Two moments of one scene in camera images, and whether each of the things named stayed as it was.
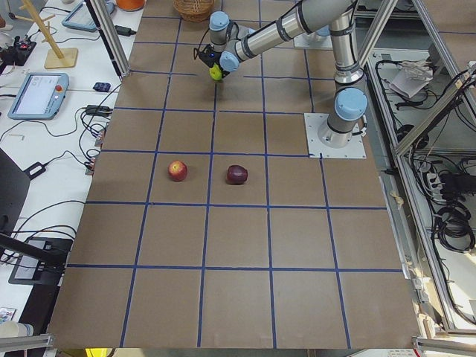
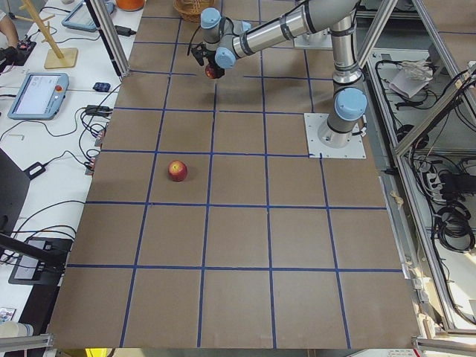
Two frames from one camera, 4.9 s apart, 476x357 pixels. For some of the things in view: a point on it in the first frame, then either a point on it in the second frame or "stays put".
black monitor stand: (38, 262) stays put
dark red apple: (236, 175) -> (213, 71)
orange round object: (130, 5) stays put
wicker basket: (194, 10) stays put
